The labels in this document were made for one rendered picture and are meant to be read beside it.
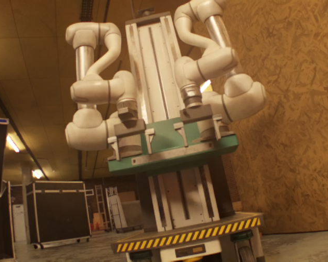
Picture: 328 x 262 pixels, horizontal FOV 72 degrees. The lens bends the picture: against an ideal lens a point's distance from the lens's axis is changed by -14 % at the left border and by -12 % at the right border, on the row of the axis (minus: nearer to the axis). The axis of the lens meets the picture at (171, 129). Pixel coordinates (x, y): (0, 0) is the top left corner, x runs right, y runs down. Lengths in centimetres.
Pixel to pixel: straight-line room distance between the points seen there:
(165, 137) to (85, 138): 45
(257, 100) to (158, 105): 64
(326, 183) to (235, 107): 101
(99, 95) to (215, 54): 51
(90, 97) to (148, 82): 67
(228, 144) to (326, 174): 94
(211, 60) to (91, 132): 67
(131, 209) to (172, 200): 942
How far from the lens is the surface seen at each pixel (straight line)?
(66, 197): 703
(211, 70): 107
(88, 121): 133
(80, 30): 155
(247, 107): 128
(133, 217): 1086
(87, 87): 110
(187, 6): 156
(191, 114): 105
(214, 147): 126
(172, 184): 148
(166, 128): 146
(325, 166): 198
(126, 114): 104
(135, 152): 128
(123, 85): 112
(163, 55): 178
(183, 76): 110
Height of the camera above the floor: 41
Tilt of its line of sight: 18 degrees up
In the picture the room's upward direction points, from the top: 11 degrees counter-clockwise
